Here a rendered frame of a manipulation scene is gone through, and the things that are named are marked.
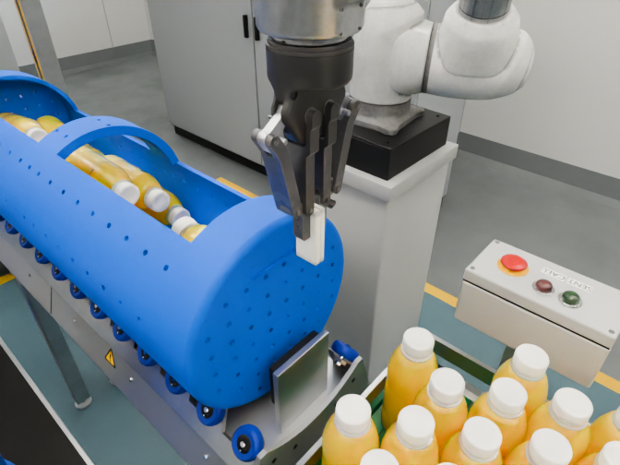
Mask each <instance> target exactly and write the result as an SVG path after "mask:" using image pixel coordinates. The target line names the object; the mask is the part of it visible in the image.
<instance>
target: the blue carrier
mask: <svg viewBox="0 0 620 465"><path fill-rule="evenodd" d="M33 91H34V92H33ZM19 95H20V96H19ZM25 108H26V109H25ZM11 112H12V113H15V114H18V115H21V116H24V117H27V118H30V119H33V120H35V121H36V120H37V119H38V118H40V117H42V116H45V115H51V116H54V117H56V118H57V119H59V120H60V121H62V122H63V123H64V125H61V126H59V127H57V128H56V129H55V130H53V131H52V132H50V133H49V134H48V135H46V136H45V137H44V138H43V139H42V140H41V141H39V142H37V141H36V140H34V139H33V138H31V137H29V136H27V135H26V134H24V133H23V132H21V131H20V130H18V129H17V128H15V127H14V126H12V125H11V124H10V123H8V122H7V121H5V120H4V119H2V118H0V215H1V216H2V217H3V218H5V219H6V220H7V221H8V222H9V223H10V224H11V225H12V226H13V227H14V228H15V229H16V230H17V231H18V232H19V233H20V234H22V235H23V236H24V237H25V238H26V239H27V240H28V241H29V242H30V243H31V244H32V245H33V246H34V247H35V248H36V249H37V250H39V251H40V252H41V253H42V254H43V255H44V256H45V257H46V258H47V259H48V260H49V261H50V262H51V263H52V264H53V265H54V266H56V267H57V268H58V269H59V270H60V271H61V272H62V273H63V274H64V275H65V276H66V277H67V278H68V279H69V280H70V281H71V282H73V283H74V284H75V285H76V286H77V287H78V288H79V289H80V290H81V291H82V292H83V293H84V294H85V295H86V296H87V297H88V298H90V299H91V301H92V302H93V303H95V304H96V305H97V306H98V307H99V308H100V309H101V310H102V311H103V313H104V314H106V315H107V316H108V317H109V318H110V319H111V320H112V321H113V322H114V323H115V324H116V325H117V326H118V327H119V328H120V329H121V330H123V331H124V332H125V333H126V334H127V335H128V336H129V337H130V338H131V339H132V340H133V341H134V342H135V343H136V344H137V345H138V346H140V347H141V348H142V349H143V350H144V351H145V352H146V353H147V354H148V355H149V356H150V357H151V358H152V359H153V360H154V361H155V362H157V363H158V364H159V365H160V366H161V367H162V368H163V369H164V370H165V371H166V372H167V373H168V374H169V375H170V376H171V377H173V378H174V379H175V380H176V381H177V382H178V383H179V384H180V385H181V386H182V387H183V388H184V389H185V390H186V391H187V392H188V393H189V394H191V395H192V396H193V397H194V398H195V399H196V400H197V401H199V402H200V403H202V404H204V405H206V406H208V407H210V408H215V409H230V408H235V407H239V406H242V405H245V404H246V403H249V402H251V401H253V400H255V399H258V398H260V397H261V396H263V395H264V394H266V393H267V392H269V391H270V381H269V367H270V366H271V365H273V364H274V363H275V362H276V361H277V360H279V358H280V357H281V356H282V355H284V354H285V353H286V352H287V351H289V350H290V349H291V348H292V347H293V346H295V345H296V344H297V343H298V342H299V341H301V340H302V339H303V338H304V337H305V336H307V335H308V334H309V333H310V332H311V331H313V330H314V331H316V332H317V333H320V332H321V331H322V330H323V328H324V326H325V325H326V324H327V322H328V318H329V316H330V314H331V312H332V310H333V307H334V305H335V303H336V300H337V297H338V294H339V291H340V285H341V281H342V275H343V267H344V253H343V246H342V241H341V238H340V234H339V232H338V230H337V229H336V227H335V226H334V224H333V223H332V222H331V221H330V220H329V219H328V218H326V219H327V223H326V226H325V238H324V260H323V261H322V262H319V264H317V265H316V266H315V265H313V264H311V263H310V262H308V261H306V260H304V259H303V258H301V257H299V256H297V255H296V236H294V234H293V221H292V216H290V215H288V214H286V213H284V212H282V211H280V210H279V209H277V207H276V204H275V200H274V197H273V196H262V197H254V198H251V197H248V196H246V195H244V194H242V193H240V192H238V191H236V190H234V189H232V188H231V187H229V186H227V185H225V184H223V183H221V182H219V181H217V180H215V179H213V178H211V177H209V176H207V175H205V174H203V173H201V172H199V171H197V170H195V169H194V168H192V167H190V166H188V165H186V164H184V163H182V162H180V161H179V160H178V158H177V157H176V155H175V153H174V152H173V150H172V149H171V147H170V146H169V145H168V144H167V143H166V142H165V141H164V140H162V139H161V138H160V137H158V136H156V135H155V134H153V133H151V132H149V131H148V130H146V129H144V128H142V127H140V126H138V125H134V124H132V123H130V122H128V121H126V120H124V119H121V118H117V117H111V116H90V115H88V114H86V113H83V112H82V111H80V110H79V109H78V108H77V106H76V105H75V104H74V103H73V102H72V100H71V99H70V98H69V97H68V96H67V95H66V94H65V93H63V92H62V91H61V90H60V89H59V88H57V87H56V86H54V85H52V84H50V83H48V82H46V81H44V80H42V79H40V78H38V77H35V76H33V75H30V74H27V73H23V72H18V71H12V70H0V113H11ZM131 136H134V137H139V138H140V139H141V140H143V141H144V142H145V143H143V142H141V141H139V140H137V139H135V138H133V137H131ZM86 144H89V145H91V146H92V147H93V148H95V149H98V150H99V151H101V152H102V153H103V154H104V155H105V156H106V155H116V156H118V157H120V158H122V159H124V160H125V161H128V162H130V163H131V164H133V165H135V166H137V167H138V168H139V169H141V170H142V171H144V172H146V173H149V174H150V175H152V176H153V177H154V178H155V179H156V180H157V181H158V182H159V183H160V185H161V187H163V188H164V189H166V190H168V191H170V192H172V193H173V194H175V195H176V196H177V197H178V198H179V200H180V201H181V203H182V205H183V208H184V209H187V210H188V211H189V213H190V217H191V218H192V219H194V220H195V221H196V222H197V223H199V224H203V225H208V226H207V227H206V228H205V229H203V230H202V231H201V232H200V234H199V235H198V236H197V237H196V238H195V239H194V240H193V241H192V243H190V242H189V241H187V240H186V239H185V238H184V237H182V236H181V235H179V234H178V233H176V232H174V231H173V230H172V227H173V226H172V225H163V224H162V223H160V222H159V221H157V220H155V219H154V218H152V217H151V216H150V215H149V214H147V213H146V212H144V211H143V210H141V209H139V208H137V207H136V206H134V205H133V204H131V203H130V202H128V201H127V200H125V199H124V198H122V197H120V196H119V195H117V194H116V193H115V192H113V191H112V190H110V189H109V188H107V187H106V186H104V185H102V184H101V183H99V182H98V181H96V180H95V179H93V178H92V177H90V176H89V175H87V174H86V173H83V172H82V171H80V169H78V168H77V167H75V166H74V165H72V164H71V163H69V162H68V161H66V158H67V157H68V156H69V155H70V154H72V153H73V152H74V151H76V150H77V149H79V148H80V147H82V146H84V145H86Z"/></svg>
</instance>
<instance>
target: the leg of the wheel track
mask: <svg viewBox="0 0 620 465"><path fill-rule="evenodd" d="M14 277H15V276H14ZM15 279H16V281H17V283H18V286H19V288H20V289H21V291H22V293H23V296H24V298H25V300H26V302H27V304H28V306H29V308H30V311H31V312H32V314H33V317H34V319H35V321H36V323H37V325H38V327H39V329H40V331H41V333H42V336H43V338H44V340H45V342H46V344H47V346H48V348H49V350H50V352H51V354H52V356H53V358H54V361H55V363H56V365H57V367H58V369H59V371H60V373H61V375H62V378H63V379H64V381H65V383H66V386H67V388H68V390H69V392H70V394H71V396H72V398H73V400H74V401H75V405H76V407H77V409H79V410H83V409H86V408H88V407H89V405H90V404H91V403H92V398H91V396H90V394H89V392H88V390H87V387H86V385H85V383H84V381H83V378H82V376H81V374H80V372H79V370H78V367H77V364H76V362H75V360H74V358H73V355H72V353H71V351H70V349H69V347H68V345H67V343H66V339H65V337H64V335H63V332H62V330H61V329H60V326H59V324H58V323H57V322H56V321H55V320H54V319H53V317H52V316H51V315H50V314H49V313H48V312H47V311H46V310H45V309H44V308H43V307H42V305H41V304H40V303H39V302H38V301H37V300H36V299H35V298H34V297H33V296H32V295H31V294H30V292H29V291H28V290H27V289H26V288H25V287H24V286H23V285H22V284H21V283H20V282H19V280H18V279H17V278H16V277H15Z"/></svg>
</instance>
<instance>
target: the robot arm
mask: <svg viewBox="0 0 620 465"><path fill-rule="evenodd" d="M255 15H256V27H257V28H258V30H259V31H260V32H262V33H264V34H266V35H268V38H267V39H266V60H267V76H268V80H269V82H270V84H271V86H272V88H273V90H274V98H273V103H272V105H271V109H270V111H271V116H272V118H271V119H270V120H269V122H268V123H267V125H266V126H265V127H264V129H263V130H261V129H259V128H256V129H254V130H253V131H252V133H251V139H252V141H253V142H254V143H255V145H256V146H257V147H258V149H259V150H260V151H261V155H262V158H263V162H264V164H265V168H266V171H267V175H268V180H269V184H270V187H271V191H272V194H273V197H274V200H275V204H276V207H277V209H279V210H280V211H282V212H284V213H286V214H288V215H290V216H292V221H293V234H294V236H296V255H297V256H299V257H301V258H303V259H304V260H306V261H308V262H310V263H311V264H313V265H315V266H316V265H317V264H319V262H322V261H323V260H324V238H325V226H326V223H327V219H326V217H327V207H328V208H330V209H332V208H334V206H335V204H336V200H333V199H331V198H330V196H331V195H332V194H333V193H334V194H338V193H339V192H340V190H341V186H342V181H343V176H344V172H345V166H346V161H347V157H348V152H349V147H350V143H351V138H352V130H353V125H359V126H362V127H365V128H369V129H372V130H375V131H378V132H380V133H382V134H384V135H387V136H396V135H397V133H398V131H399V130H400V129H402V127H404V126H405V125H407V124H408V123H410V122H411V121H413V120H414V119H416V118H418V117H421V116H423V114H424V108H422V107H418V106H414V105H411V96H412V94H418V93H427V94H433V95H436V96H441V97H447V98H454V99H463V100H491V99H497V98H501V97H505V96H507V95H510V94H513V93H514V92H515V91H516V90H518V89H521V88H522V87H523V85H524V84H525V82H526V80H527V78H528V76H529V74H530V71H531V67H532V63H533V59H534V47H533V42H532V39H531V37H530V35H529V34H528V33H527V32H526V31H525V30H520V29H519V23H520V17H519V13H518V11H517V9H516V8H515V7H514V6H513V4H512V0H458V1H456V2H455V3H454V4H453V5H452V6H451V7H450V8H449V9H448V10H447V12H446V14H445V16H444V19H443V21H442V23H434V22H432V21H430V20H427V19H424V18H423V17H424V11H423V9H422V7H421V6H420V5H419V4H418V3H417V2H416V1H414V0H371V1H370V3H369V4H368V6H367V7H366V8H365V0H255ZM352 35H353V38H352ZM349 83H350V93H349V92H346V89H345V86H346V85H347V84H349ZM331 177H332V178H333V180H331Z"/></svg>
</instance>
